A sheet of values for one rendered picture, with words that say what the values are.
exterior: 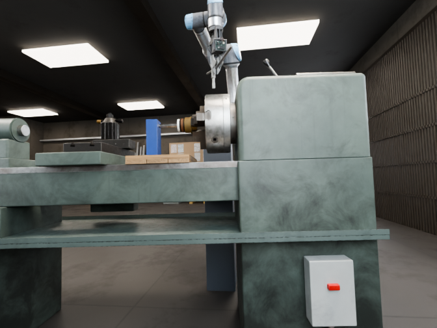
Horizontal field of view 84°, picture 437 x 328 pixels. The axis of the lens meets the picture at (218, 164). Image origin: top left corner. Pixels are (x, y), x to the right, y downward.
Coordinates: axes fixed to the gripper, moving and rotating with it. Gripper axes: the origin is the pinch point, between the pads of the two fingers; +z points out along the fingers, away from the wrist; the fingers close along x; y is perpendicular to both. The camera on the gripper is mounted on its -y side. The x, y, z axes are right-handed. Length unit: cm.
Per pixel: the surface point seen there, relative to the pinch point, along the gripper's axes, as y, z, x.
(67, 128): -964, 3, -240
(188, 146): -725, 80, 170
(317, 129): 35, 31, 34
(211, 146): 5.8, 38.0, -6.1
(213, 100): 6.6, 15.2, -4.1
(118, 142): -25, 35, -50
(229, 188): 20, 57, -3
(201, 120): 6.6, 25.0, -10.6
